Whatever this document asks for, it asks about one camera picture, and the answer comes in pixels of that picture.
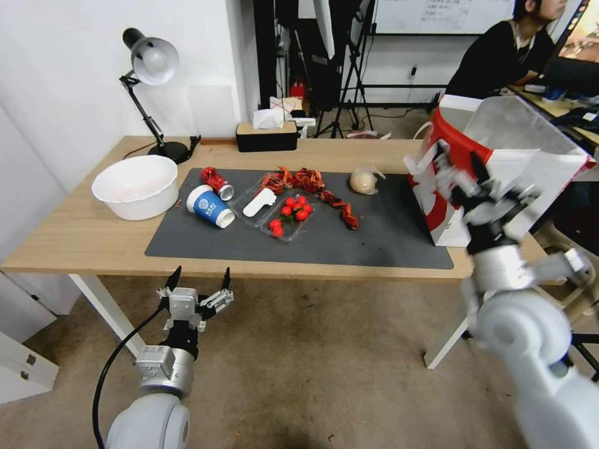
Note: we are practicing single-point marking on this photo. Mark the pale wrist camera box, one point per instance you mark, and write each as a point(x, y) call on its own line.
point(482, 210)
point(184, 305)

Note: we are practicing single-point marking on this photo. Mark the crushed red drink can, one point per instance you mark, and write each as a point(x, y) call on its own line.
point(215, 180)

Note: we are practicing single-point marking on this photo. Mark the clear disposable takeout box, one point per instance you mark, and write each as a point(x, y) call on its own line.
point(281, 220)

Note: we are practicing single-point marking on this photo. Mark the black tissue box wooden lid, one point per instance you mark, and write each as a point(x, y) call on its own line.
point(266, 139)

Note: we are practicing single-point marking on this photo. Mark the red crayfish shell scrap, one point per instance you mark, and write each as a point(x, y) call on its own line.
point(308, 179)
point(350, 217)
point(278, 180)
point(333, 198)

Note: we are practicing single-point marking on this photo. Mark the black silver desk lamp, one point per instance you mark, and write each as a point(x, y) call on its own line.
point(152, 58)

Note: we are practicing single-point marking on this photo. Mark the computer monitor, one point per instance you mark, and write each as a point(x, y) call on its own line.
point(578, 47)

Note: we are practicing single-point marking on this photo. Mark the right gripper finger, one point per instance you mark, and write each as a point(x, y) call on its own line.
point(451, 184)
point(482, 173)

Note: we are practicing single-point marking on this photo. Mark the white table leg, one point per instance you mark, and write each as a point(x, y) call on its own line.
point(447, 341)
point(110, 313)

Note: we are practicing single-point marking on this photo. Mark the person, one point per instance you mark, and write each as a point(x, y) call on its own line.
point(500, 56)

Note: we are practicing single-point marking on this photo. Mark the white plastic bowl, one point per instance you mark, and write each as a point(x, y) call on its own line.
point(135, 187)

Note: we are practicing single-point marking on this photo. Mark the cardboard box with red tape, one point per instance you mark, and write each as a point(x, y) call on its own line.
point(285, 105)

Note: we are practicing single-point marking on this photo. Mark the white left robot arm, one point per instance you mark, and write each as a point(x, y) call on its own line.
point(149, 421)

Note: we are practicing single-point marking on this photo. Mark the black tripod stand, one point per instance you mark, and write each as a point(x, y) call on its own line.
point(353, 79)

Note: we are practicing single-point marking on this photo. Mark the beige bun in plastic wrap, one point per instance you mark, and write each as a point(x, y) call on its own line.
point(364, 181)

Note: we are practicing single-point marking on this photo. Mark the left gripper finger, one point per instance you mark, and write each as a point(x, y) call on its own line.
point(219, 301)
point(174, 280)

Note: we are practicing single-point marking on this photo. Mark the blue paper cup white lid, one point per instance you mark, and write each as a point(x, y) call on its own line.
point(208, 209)

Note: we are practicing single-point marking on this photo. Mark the wooden office desk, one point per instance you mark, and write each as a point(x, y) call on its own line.
point(561, 105)

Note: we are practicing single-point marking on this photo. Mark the white drawer cabinet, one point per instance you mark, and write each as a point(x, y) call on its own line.
point(28, 327)

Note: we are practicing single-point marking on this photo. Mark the whiteboard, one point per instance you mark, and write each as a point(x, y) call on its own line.
point(444, 16)

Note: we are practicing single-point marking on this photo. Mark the white tissue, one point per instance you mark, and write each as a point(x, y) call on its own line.
point(267, 119)

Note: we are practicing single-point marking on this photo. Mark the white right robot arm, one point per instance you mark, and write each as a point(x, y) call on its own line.
point(519, 327)

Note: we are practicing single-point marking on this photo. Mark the red white delivery bag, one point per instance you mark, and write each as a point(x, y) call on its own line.
point(538, 177)

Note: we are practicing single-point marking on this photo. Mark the dark grey table mat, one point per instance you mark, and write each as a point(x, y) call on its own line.
point(374, 234)

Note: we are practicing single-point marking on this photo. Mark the white plastic spoon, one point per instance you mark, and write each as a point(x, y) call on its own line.
point(259, 203)

